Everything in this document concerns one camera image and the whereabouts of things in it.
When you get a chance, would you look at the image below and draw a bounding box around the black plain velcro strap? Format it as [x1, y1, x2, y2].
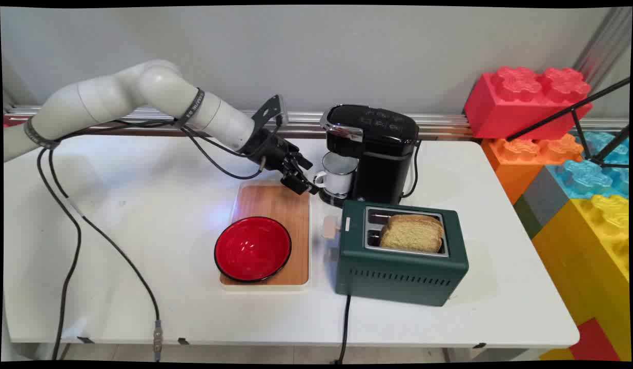
[23, 117, 62, 151]

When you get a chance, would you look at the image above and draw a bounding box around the big orange toy brick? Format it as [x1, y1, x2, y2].
[481, 133, 585, 205]

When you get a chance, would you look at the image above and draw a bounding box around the big red toy brick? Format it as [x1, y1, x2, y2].
[463, 66, 594, 141]

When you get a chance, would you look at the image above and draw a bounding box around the wooden tray with white rim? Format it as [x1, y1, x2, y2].
[219, 180, 312, 291]

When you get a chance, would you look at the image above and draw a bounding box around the beige toaster lever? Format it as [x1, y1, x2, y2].
[322, 215, 343, 240]

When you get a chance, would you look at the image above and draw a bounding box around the black coffee machine cord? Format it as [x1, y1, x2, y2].
[401, 139, 422, 199]

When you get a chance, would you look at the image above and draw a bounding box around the aluminium rail along wall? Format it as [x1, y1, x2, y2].
[6, 105, 630, 140]

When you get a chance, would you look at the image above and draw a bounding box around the black cable with metal connector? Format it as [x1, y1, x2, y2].
[48, 149, 164, 360]

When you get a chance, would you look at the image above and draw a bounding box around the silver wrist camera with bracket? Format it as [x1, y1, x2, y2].
[251, 94, 289, 130]

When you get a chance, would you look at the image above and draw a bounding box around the big yellow toy brick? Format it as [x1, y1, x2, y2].
[532, 194, 631, 361]

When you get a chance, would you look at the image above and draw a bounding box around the green two-slot toaster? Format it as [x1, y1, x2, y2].
[335, 199, 469, 308]

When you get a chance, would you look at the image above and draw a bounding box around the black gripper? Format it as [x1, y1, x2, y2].
[240, 127, 320, 196]

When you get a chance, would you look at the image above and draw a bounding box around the big grey toy brick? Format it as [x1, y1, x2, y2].
[513, 179, 569, 239]

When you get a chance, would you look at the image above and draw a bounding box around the black tripod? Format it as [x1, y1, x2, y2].
[506, 77, 631, 169]

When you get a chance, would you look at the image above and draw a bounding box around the black coffee machine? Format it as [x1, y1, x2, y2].
[319, 104, 420, 208]

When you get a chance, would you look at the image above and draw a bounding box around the small red toy brick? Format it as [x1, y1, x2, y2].
[569, 318, 621, 362]

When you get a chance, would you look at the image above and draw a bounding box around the red bowl with black rim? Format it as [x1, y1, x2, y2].
[214, 216, 293, 283]

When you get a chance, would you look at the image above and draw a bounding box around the black toaster power cord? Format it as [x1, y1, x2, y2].
[336, 295, 352, 364]

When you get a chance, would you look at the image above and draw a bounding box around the black cable loop to gripper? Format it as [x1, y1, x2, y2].
[179, 121, 267, 180]

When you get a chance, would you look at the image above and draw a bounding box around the black printed velcro strap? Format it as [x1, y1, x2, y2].
[174, 88, 206, 129]

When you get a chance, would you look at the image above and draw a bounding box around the big blue toy brick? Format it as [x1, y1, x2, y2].
[546, 130, 630, 198]

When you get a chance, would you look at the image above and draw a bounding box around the thin black hanging cable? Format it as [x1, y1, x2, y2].
[36, 148, 83, 360]

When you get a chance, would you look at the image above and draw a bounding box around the slice of toast bread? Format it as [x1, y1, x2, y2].
[379, 214, 445, 253]

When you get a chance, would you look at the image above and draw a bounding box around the white enamel mug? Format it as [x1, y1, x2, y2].
[313, 152, 359, 197]

